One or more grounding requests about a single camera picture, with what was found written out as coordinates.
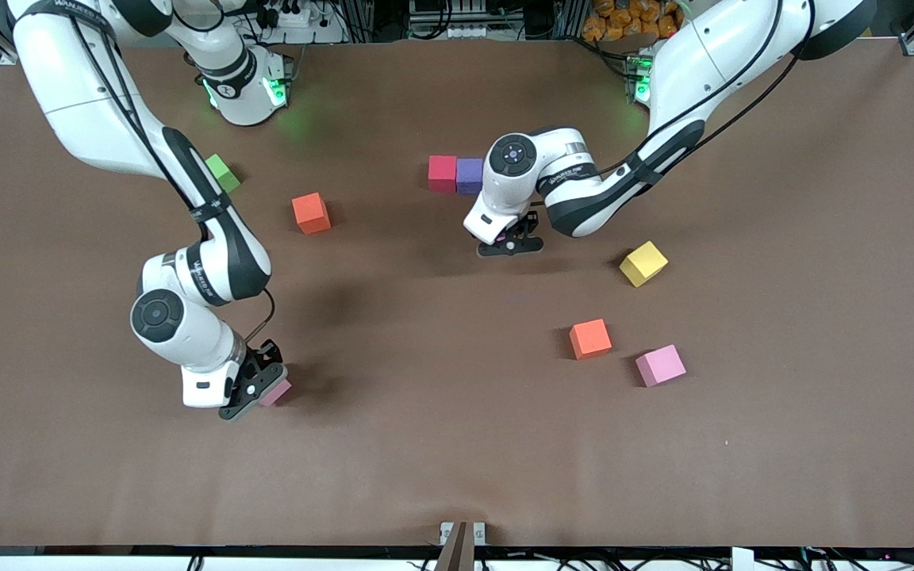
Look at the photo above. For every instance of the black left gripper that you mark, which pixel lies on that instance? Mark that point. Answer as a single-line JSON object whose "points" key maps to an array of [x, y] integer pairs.
{"points": [[528, 224]]}

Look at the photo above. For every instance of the green foam cube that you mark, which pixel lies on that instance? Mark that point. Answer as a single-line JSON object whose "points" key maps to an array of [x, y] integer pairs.
{"points": [[225, 176]]}

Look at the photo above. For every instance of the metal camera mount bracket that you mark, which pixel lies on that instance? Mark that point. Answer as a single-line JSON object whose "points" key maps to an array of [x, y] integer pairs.
{"points": [[447, 531]]}

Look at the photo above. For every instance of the orange foam cube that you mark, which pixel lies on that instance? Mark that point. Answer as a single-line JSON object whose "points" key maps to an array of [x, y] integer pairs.
{"points": [[310, 212], [590, 339]]}

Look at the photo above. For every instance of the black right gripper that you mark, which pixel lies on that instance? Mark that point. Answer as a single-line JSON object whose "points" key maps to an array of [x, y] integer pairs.
{"points": [[260, 364]]}

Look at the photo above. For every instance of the white power strip with plugs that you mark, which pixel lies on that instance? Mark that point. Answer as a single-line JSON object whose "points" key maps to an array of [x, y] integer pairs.
{"points": [[310, 32]]}

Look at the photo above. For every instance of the red foam cube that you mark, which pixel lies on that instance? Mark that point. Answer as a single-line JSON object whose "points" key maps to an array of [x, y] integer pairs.
{"points": [[441, 174]]}

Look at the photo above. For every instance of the bag of orange items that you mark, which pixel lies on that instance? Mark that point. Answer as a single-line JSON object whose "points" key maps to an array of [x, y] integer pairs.
{"points": [[624, 20]]}

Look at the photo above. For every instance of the yellow foam cube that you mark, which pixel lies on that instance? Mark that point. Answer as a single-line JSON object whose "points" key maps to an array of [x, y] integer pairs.
{"points": [[643, 263]]}

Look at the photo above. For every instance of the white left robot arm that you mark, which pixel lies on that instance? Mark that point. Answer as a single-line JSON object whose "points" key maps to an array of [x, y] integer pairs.
{"points": [[663, 79]]}

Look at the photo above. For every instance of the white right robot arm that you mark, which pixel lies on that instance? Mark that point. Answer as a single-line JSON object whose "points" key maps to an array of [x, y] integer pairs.
{"points": [[92, 111]]}

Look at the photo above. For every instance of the purple foam cube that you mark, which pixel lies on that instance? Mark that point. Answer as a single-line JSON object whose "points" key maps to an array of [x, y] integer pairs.
{"points": [[469, 176]]}

